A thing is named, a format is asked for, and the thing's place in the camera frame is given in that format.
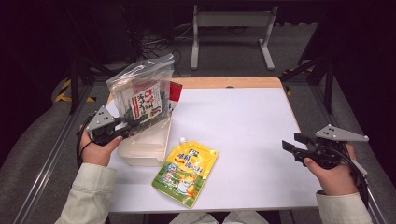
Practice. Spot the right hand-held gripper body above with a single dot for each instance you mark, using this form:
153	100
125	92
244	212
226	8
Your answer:
327	152

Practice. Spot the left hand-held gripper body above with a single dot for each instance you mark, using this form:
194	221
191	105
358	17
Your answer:
101	124

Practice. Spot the white plastic basket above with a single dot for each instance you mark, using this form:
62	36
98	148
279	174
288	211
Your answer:
146	149

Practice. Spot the clear bag of dried seaweed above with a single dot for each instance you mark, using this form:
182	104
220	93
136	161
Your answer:
143	90

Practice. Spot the red seasoning packet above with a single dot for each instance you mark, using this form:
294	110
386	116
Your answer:
175	93

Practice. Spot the person's left hand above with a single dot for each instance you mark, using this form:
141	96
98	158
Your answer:
96	154

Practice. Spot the person's right hand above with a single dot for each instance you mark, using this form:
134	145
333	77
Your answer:
337	180

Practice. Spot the black metal stand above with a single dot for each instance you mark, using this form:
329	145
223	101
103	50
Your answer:
328	87
74	87

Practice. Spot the white table mat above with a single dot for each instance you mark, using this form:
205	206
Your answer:
243	124

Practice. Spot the yellow spout pouch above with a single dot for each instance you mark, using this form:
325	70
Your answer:
186	171

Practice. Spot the white metal stand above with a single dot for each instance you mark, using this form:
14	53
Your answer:
233	19

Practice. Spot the aluminium rail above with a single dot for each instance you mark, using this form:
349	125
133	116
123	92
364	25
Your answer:
378	211
49	161

